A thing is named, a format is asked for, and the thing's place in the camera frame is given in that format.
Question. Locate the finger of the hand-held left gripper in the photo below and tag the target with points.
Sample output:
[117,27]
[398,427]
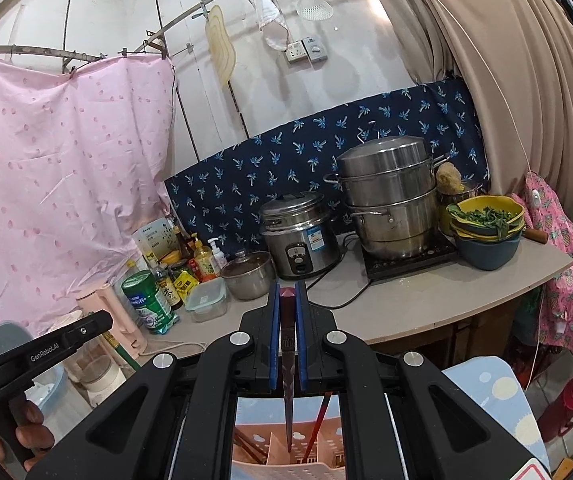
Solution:
[91,330]

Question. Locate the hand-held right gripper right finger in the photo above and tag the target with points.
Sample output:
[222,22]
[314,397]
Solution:
[304,340]

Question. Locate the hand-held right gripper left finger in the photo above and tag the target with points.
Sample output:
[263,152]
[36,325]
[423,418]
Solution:
[274,340]

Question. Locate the green chopstick gold band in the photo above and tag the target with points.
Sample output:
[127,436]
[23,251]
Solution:
[121,352]

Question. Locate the brown chopstick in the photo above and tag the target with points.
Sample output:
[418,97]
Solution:
[244,442]

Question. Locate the pink perforated utensil basket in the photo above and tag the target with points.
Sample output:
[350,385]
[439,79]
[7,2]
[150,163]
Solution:
[326,447]

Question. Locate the person's left hand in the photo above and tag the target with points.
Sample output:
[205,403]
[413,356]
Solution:
[34,427]

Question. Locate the pink electric kettle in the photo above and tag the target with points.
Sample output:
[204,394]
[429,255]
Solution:
[121,310]

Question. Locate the white and blue dish drainer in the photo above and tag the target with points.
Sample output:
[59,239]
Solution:
[4,337]

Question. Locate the white appliance with glass bowl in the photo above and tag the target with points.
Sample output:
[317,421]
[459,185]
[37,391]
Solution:
[99,377]

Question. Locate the green can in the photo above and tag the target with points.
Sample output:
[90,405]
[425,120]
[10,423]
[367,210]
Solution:
[146,302]

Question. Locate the small steel pot glass lid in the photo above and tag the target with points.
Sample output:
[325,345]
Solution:
[246,275]

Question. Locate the clear lidded food container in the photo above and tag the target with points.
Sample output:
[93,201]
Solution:
[206,300]

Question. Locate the dark labelled bottle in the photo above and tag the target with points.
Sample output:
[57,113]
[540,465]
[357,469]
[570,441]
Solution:
[169,290]

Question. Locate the white pump bottle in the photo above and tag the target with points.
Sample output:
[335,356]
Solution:
[218,255]

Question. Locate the yellow snack packet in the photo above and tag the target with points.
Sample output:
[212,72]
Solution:
[186,285]

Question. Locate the yellow liquid bottle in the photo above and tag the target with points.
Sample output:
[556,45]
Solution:
[205,262]

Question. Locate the steel rice cooker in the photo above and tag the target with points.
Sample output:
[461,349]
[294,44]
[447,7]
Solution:
[296,235]

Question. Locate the white carton box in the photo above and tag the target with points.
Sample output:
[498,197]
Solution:
[154,240]

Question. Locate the dark sauce bottle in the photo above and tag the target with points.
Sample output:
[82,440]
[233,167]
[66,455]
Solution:
[182,245]

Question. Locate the black induction cooktop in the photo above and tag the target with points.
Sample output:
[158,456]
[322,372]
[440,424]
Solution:
[411,262]

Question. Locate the beige kitchen counter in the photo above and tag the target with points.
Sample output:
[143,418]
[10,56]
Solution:
[441,300]

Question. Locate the pink spotted curtain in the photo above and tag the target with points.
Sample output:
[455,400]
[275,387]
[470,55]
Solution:
[66,185]

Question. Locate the stacked steel steamer pot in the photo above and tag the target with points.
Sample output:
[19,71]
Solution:
[391,195]

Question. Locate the dark blue palm print cloth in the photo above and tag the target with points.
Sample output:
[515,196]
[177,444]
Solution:
[276,160]

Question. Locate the blue planet print tablecloth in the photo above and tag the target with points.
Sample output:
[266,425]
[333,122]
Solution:
[491,395]

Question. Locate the blue plastic bowl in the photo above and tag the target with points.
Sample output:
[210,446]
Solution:
[486,255]

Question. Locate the yellow loofah sponge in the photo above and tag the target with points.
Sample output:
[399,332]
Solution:
[449,177]

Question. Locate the yellow bowl with greens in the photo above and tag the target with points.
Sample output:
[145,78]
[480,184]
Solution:
[484,215]

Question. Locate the red thermos bottle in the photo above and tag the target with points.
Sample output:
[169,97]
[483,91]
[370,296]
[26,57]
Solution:
[566,405]

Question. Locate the pink pineapple print cloth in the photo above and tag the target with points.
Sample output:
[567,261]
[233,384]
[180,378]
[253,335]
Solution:
[566,270]

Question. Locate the hanging yellow cutting board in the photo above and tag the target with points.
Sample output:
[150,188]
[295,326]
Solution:
[221,45]

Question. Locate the hanging white cloth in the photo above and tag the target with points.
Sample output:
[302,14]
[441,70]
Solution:
[266,15]

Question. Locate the beige curtain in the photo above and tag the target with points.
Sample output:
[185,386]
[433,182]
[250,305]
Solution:
[516,85]

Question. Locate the hanging white skimmer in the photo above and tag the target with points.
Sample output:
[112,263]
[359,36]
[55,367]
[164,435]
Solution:
[314,7]

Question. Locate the metal curtain rail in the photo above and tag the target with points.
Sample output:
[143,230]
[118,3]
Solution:
[41,51]

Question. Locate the wall socket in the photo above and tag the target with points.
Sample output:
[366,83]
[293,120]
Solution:
[306,50]

